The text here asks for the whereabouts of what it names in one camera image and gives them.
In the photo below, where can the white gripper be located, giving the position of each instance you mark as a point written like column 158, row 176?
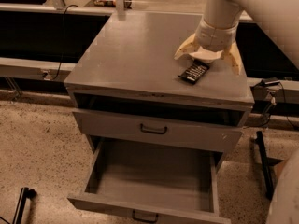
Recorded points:
column 215, row 37

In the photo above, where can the black rxbar chocolate bar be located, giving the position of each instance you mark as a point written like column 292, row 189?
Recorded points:
column 195, row 72

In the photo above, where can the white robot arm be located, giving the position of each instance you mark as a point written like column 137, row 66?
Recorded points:
column 279, row 19

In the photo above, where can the grey drawer cabinet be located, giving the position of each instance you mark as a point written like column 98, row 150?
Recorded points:
column 130, row 69

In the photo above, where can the grey upper drawer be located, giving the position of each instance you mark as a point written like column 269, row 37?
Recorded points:
column 180, row 133

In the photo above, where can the grey open lower drawer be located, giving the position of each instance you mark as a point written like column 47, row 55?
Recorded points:
column 177, row 183

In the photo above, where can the white paper bowl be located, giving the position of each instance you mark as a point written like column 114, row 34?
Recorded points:
column 205, row 56

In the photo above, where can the black power adapter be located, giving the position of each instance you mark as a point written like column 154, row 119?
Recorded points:
column 266, row 82

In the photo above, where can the black metal floor stand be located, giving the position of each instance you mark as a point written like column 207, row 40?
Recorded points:
column 265, row 165

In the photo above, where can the black upper drawer handle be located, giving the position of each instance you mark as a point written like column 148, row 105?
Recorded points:
column 153, row 130

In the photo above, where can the black drawer handle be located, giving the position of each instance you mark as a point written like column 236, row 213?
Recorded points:
column 144, row 217
column 153, row 130

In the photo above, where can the black lower drawer handle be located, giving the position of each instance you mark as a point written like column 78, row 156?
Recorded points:
column 144, row 217

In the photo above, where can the grey metal rail shelf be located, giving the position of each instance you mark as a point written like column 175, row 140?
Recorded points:
column 36, row 70

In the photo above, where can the black floor bracket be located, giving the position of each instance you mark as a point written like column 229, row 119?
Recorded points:
column 26, row 194

